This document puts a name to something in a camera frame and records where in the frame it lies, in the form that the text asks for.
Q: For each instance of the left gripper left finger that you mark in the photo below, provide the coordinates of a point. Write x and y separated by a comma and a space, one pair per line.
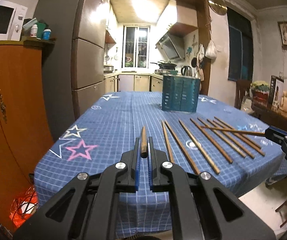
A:
129, 181

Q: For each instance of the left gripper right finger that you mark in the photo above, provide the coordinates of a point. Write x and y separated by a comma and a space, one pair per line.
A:
157, 180

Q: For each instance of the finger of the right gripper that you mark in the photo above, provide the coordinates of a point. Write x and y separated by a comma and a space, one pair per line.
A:
275, 134

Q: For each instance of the wooden chopstick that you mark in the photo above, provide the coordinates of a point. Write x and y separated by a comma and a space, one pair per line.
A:
184, 151
243, 155
213, 142
143, 147
199, 146
252, 133
168, 146
235, 143

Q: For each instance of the kitchen window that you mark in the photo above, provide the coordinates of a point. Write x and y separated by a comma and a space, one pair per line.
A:
135, 47

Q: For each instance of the dark wooden side table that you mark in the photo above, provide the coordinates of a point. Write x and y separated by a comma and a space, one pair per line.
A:
266, 114

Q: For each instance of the wooden chair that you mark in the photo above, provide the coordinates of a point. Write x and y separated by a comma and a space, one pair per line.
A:
242, 87

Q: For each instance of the blue grid star tablecloth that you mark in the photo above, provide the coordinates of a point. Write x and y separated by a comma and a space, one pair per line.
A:
109, 128

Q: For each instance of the teal perforated utensil holder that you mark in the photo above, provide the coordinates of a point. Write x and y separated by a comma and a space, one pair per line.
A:
180, 93

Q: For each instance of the dark living room window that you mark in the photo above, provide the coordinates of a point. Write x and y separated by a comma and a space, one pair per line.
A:
241, 58

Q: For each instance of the steel electric kettle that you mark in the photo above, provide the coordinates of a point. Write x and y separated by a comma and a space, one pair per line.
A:
186, 71

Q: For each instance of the black wok pan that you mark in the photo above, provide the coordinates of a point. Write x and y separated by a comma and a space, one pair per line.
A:
165, 65

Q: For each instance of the white hanging plastic bag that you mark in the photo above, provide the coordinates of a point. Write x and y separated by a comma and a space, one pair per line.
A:
211, 52

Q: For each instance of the range hood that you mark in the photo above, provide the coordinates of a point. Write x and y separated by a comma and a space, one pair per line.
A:
172, 47

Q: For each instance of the orange wooden cabinet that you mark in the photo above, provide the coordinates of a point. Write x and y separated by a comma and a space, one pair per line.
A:
24, 130

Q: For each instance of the silver multi-door refrigerator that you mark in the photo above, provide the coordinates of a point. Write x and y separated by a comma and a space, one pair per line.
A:
72, 71

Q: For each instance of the blue lidded jar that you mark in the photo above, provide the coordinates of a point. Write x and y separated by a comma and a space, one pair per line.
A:
46, 34

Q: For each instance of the white medicine bottle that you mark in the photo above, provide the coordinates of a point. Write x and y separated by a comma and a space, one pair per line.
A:
34, 30

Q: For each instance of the white microwave oven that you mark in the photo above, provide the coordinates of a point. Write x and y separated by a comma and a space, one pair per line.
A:
12, 17

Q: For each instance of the gold round wall clock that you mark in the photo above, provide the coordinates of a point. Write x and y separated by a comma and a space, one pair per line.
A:
218, 6

